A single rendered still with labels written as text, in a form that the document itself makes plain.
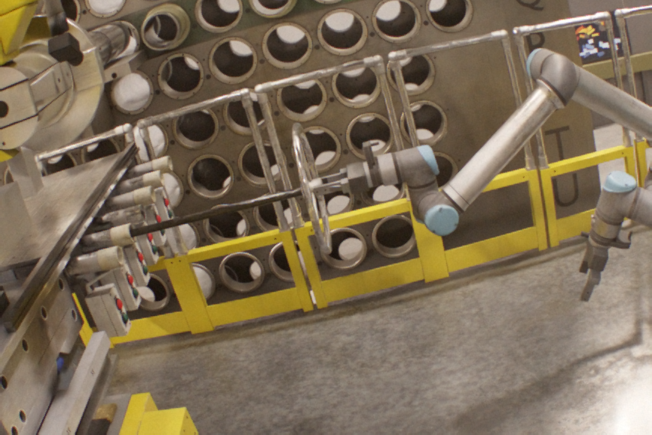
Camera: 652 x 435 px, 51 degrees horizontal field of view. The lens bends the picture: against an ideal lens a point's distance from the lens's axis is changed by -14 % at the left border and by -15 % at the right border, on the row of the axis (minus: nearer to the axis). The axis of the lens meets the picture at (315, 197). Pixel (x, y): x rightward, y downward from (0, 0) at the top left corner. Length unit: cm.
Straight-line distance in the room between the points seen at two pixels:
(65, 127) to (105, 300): 55
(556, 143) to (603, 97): 185
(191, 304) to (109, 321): 122
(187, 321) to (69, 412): 171
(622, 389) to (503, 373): 50
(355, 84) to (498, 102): 95
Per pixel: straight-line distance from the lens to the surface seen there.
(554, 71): 218
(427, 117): 465
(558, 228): 347
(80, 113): 205
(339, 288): 341
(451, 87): 400
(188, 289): 347
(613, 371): 262
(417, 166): 222
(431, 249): 336
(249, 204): 228
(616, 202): 193
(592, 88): 238
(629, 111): 247
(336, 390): 286
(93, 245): 241
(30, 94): 178
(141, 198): 269
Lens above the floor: 160
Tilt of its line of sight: 20 degrees down
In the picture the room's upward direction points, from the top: 16 degrees counter-clockwise
